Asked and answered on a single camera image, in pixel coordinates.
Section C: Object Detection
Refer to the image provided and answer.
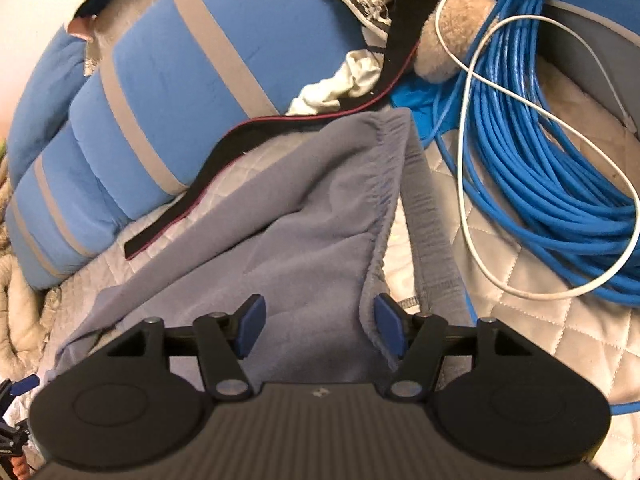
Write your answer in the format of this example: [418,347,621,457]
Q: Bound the blue grey-striped pillow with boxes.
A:
[5,125,132,291]
[70,0,396,226]

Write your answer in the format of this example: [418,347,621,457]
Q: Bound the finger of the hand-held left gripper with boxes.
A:
[0,419,32,462]
[0,374,41,411]

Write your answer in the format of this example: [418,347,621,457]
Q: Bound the cream duvet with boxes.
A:
[0,255,66,366]

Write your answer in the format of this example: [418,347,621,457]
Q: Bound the black red-edged strap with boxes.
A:
[124,0,453,261]

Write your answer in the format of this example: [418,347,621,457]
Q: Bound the grey blue cushion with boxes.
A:
[540,0,640,136]

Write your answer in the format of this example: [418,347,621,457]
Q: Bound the grey-blue fleece pants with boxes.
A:
[47,107,473,391]

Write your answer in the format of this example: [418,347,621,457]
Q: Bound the white quilted bedspread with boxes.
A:
[30,125,640,461]

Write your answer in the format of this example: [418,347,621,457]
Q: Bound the blue coiled cable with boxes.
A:
[390,0,640,416]

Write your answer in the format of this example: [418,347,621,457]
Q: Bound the beige plush toy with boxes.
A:
[412,0,501,81]

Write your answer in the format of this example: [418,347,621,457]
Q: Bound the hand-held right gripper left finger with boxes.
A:
[107,294,267,402]

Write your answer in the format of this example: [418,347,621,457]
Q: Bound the white crumpled cloth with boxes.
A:
[287,50,388,116]

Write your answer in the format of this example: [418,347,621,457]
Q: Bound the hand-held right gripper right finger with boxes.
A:
[374,292,533,402]

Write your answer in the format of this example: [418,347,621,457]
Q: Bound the white cable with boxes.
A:
[435,0,640,301]

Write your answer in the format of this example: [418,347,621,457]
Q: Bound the white striped sneaker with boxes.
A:
[327,0,401,43]

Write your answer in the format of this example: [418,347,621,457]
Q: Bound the pale pink sheet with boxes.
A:
[67,12,98,43]

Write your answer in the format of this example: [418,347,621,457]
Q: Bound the plain blue pillow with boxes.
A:
[7,22,98,188]

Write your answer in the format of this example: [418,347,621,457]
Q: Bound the beige knitted blanket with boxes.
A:
[0,160,31,261]

